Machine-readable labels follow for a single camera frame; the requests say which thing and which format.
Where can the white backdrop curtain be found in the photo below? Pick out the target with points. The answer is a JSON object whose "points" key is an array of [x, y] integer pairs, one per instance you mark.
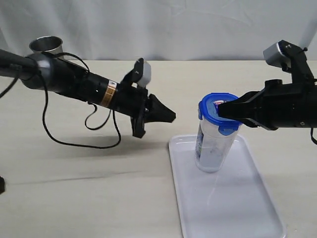
{"points": [[157, 29]]}

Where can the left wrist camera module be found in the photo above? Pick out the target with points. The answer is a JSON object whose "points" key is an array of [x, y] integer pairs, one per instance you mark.
{"points": [[141, 74]]}

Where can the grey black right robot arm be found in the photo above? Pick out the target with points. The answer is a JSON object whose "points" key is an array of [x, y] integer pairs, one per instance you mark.
{"points": [[276, 106]]}

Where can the clear tall plastic container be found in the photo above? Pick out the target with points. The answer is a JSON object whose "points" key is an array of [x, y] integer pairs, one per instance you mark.
{"points": [[213, 144]]}

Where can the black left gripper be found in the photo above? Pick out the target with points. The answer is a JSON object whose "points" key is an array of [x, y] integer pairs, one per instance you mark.
{"points": [[131, 101]]}

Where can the white rectangular plastic tray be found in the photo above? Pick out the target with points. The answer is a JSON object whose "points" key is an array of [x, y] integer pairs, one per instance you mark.
{"points": [[231, 203]]}

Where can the black object at table edge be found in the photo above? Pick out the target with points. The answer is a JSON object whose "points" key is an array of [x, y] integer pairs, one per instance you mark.
{"points": [[2, 185]]}

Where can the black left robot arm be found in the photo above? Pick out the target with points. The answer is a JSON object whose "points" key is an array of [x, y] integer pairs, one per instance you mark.
{"points": [[47, 71]]}

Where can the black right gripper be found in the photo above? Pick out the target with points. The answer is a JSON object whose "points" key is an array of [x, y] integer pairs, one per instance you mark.
{"points": [[276, 106]]}

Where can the stainless steel cup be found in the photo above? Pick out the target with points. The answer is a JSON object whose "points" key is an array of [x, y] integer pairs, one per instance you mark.
{"points": [[50, 44]]}

